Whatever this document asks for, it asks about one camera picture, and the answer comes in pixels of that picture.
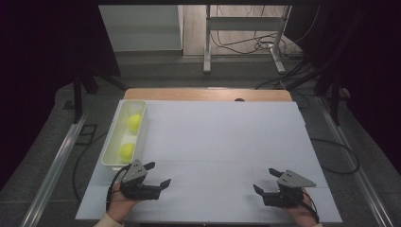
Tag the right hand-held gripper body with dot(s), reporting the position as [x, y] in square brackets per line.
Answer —
[288, 195]

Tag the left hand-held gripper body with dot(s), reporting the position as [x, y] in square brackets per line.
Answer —
[138, 189]

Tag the yellow tennis ball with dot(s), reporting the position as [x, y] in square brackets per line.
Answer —
[134, 122]
[127, 152]

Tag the white plastic bin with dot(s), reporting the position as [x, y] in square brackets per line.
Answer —
[117, 138]

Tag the person's right hand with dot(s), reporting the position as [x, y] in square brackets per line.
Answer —
[301, 214]

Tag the person's left hand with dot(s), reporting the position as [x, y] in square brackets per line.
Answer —
[118, 206]

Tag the white table cover sheet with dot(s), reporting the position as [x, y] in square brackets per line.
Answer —
[205, 142]

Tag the wooden table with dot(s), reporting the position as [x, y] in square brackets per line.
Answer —
[205, 94]

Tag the black metal stand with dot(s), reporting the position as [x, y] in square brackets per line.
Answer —
[77, 101]
[335, 104]

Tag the white cabinet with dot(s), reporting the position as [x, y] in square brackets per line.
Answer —
[142, 28]

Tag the dark curtain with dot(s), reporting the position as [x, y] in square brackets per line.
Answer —
[372, 63]
[38, 63]

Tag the aluminium floor rail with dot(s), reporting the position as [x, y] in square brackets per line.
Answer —
[362, 179]
[52, 176]

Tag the white metal desk frame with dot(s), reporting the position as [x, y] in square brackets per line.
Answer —
[242, 23]

